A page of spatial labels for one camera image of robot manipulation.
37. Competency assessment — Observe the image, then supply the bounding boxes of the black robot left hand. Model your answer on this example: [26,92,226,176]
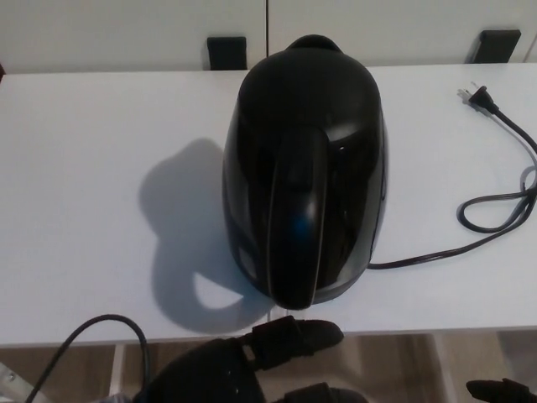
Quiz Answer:
[136,317,362,403]

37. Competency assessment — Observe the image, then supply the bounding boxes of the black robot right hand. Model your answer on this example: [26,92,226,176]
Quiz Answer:
[466,377,537,403]

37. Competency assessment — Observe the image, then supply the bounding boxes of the black kettle base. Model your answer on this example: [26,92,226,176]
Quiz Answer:
[312,251,374,304]

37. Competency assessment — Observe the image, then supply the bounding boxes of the black electric kettle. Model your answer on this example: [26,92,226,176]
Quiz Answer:
[221,34,389,311]

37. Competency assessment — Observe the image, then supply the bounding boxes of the white cabinet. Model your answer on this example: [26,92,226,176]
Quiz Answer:
[0,0,537,76]

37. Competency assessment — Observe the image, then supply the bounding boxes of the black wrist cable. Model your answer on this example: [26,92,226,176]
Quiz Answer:
[24,313,151,403]

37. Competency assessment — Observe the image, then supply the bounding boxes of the black power cord with plug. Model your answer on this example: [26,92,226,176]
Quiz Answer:
[371,86,537,270]

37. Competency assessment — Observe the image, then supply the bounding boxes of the black cabinet handle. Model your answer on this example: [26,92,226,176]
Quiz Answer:
[476,29,522,65]
[206,36,248,71]

